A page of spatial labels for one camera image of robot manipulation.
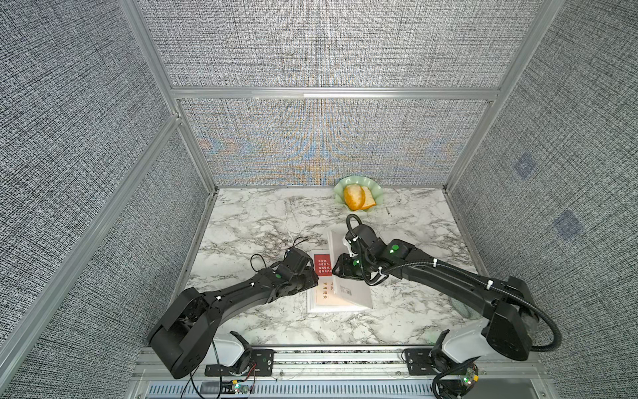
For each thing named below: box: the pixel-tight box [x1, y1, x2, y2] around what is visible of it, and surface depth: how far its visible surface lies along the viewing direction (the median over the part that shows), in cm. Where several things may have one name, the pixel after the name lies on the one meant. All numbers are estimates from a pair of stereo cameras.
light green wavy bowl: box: [333, 175, 386, 212], surface depth 113 cm
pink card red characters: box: [315, 275, 337, 306], surface depth 86 cm
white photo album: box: [306, 229, 373, 314], surface depth 85 cm
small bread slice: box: [360, 186, 377, 211], surface depth 112 cm
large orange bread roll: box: [343, 183, 366, 212], surface depth 109 cm
